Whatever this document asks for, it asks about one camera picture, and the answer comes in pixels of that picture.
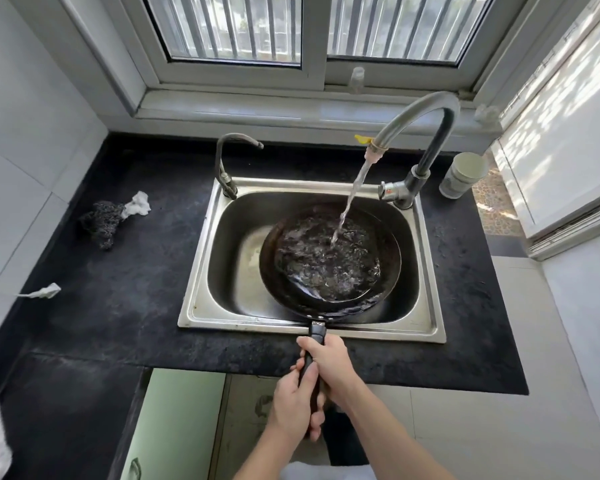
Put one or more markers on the stainless steel sink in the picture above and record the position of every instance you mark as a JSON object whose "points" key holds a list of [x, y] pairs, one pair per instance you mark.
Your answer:
{"points": [[230, 279]]}

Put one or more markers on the person's left hand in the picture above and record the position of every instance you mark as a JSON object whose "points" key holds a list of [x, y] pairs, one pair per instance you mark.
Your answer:
{"points": [[287, 409]]}

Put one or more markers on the black frying pan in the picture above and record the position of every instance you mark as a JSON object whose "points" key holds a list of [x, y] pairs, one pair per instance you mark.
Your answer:
{"points": [[325, 304]]}

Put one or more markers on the green cabinet door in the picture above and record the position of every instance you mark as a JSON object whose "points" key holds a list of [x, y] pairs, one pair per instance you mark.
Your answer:
{"points": [[175, 424]]}

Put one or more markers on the person's left thumb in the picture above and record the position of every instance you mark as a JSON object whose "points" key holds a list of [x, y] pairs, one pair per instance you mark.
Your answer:
{"points": [[297, 370]]}

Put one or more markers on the grey steel wool scrubber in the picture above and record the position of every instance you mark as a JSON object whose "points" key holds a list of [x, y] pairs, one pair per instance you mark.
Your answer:
{"points": [[102, 222]]}

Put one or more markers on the small curved steel faucet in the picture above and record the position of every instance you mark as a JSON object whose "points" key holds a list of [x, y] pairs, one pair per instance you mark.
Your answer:
{"points": [[225, 169]]}

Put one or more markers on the clear plastic bottle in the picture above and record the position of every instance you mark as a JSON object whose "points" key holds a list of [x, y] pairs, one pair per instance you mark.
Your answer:
{"points": [[356, 79]]}

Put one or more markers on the person's right forearm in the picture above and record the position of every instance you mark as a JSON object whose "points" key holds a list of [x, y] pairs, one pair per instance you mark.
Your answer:
{"points": [[405, 439]]}

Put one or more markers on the person's white shirt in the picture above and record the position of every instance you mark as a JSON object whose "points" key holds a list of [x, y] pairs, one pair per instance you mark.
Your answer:
{"points": [[305, 470]]}

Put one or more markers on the tall curved steel faucet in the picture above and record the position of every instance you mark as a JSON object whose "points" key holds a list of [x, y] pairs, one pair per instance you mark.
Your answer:
{"points": [[430, 154]]}

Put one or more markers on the person's right hand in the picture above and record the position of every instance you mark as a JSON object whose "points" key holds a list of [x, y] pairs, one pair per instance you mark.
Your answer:
{"points": [[332, 367]]}

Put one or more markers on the person's left forearm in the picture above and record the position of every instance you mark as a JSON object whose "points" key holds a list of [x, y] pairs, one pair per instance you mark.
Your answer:
{"points": [[270, 459]]}

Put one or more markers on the crumpled white cloth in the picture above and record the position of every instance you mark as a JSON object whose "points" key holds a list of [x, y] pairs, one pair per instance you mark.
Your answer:
{"points": [[137, 204]]}

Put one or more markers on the white window frame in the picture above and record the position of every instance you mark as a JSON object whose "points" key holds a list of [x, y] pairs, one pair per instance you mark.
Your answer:
{"points": [[312, 69]]}

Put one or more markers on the person's right fingers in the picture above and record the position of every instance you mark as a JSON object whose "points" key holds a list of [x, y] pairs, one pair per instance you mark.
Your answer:
{"points": [[307, 347]]}

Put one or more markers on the white plastic cup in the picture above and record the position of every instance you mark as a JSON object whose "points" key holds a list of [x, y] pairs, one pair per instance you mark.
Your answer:
{"points": [[462, 174]]}

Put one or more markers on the yellow faucet clip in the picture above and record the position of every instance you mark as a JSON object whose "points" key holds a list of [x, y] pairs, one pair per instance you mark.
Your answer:
{"points": [[362, 139]]}

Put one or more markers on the white sliding door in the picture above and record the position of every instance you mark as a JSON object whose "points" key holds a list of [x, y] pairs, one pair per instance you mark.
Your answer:
{"points": [[560, 144]]}

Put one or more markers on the crumpled clear plastic wrap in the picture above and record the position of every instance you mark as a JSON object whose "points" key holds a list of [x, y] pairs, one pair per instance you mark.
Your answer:
{"points": [[487, 115]]}

